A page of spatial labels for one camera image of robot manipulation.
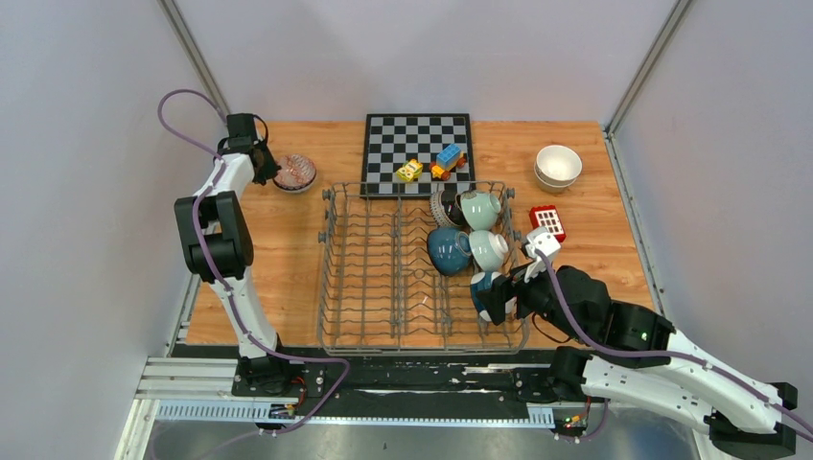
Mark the black white checkerboard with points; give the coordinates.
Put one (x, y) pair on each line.
(391, 140)

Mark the blue orange toy truck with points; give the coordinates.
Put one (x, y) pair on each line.
(447, 161)

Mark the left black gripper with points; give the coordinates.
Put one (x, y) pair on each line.
(271, 169)

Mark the beige floral bowl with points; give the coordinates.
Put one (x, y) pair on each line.
(548, 187)

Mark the red toy block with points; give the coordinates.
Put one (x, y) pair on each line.
(548, 217)

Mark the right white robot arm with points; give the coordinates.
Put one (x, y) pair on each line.
(630, 354)

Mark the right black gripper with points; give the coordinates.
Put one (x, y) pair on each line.
(502, 288)

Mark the yellow toy car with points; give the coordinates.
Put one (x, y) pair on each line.
(410, 171)

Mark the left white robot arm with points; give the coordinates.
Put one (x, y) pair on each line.
(217, 246)

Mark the grey wire dish rack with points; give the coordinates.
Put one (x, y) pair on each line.
(380, 293)

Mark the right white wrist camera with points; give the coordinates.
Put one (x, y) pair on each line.
(541, 247)

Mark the blue zigzag bowl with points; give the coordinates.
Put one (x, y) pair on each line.
(295, 169)

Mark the mint green bowl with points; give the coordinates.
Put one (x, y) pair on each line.
(481, 210)

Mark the light blue striped bowl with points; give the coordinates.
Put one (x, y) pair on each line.
(489, 249)

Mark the black patterned bowl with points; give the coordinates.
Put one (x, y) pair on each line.
(445, 209)

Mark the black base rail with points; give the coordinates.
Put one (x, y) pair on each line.
(422, 387)

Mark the dark teal glazed bowl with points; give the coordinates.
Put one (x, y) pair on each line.
(449, 250)

